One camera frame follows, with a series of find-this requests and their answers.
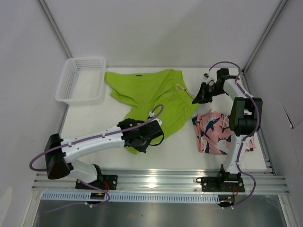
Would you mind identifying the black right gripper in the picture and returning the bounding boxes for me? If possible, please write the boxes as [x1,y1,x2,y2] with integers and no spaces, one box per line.
[193,82,227,105]

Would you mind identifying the lime green shorts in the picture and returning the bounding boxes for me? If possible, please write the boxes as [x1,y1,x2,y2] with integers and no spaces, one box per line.
[105,69,198,145]

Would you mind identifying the pink shark print shorts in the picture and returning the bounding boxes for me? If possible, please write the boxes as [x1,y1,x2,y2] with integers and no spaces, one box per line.
[191,109,257,156]

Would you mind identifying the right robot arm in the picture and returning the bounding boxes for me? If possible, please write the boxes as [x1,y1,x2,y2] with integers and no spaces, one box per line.
[192,68,263,191]

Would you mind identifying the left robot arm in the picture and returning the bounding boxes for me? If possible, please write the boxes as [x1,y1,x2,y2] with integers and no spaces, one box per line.
[45,118,164,189]

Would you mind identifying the white plastic basket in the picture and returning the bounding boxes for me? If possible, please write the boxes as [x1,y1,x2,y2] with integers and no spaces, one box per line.
[55,56,107,105]

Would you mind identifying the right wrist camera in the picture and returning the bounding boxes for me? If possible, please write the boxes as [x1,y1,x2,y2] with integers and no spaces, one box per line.
[203,73,215,86]

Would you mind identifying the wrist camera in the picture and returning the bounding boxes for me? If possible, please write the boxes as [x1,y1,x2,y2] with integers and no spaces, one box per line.
[147,111,162,126]
[203,73,215,86]

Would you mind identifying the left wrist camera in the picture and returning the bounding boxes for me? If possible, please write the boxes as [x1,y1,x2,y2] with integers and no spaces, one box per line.
[147,111,162,126]

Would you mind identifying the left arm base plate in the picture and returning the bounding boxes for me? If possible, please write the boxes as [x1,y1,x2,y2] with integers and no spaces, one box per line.
[75,175,118,191]

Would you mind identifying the white slotted cable duct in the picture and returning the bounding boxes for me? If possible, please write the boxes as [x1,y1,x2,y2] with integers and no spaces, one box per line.
[42,192,220,204]

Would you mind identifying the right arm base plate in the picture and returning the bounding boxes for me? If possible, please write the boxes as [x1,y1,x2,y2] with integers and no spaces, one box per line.
[196,173,245,192]

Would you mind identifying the aluminium mounting rail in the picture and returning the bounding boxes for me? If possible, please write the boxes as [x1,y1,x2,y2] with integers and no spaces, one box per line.
[32,169,290,195]

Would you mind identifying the right aluminium frame post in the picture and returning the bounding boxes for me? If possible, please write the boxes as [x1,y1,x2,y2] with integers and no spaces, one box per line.
[242,0,291,75]

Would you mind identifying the aluminium frame post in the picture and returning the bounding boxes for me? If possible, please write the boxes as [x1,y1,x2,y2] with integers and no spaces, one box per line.
[242,0,291,75]
[36,0,72,58]

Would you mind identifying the left aluminium frame post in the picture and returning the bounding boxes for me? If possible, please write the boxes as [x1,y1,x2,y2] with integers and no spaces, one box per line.
[36,0,72,58]

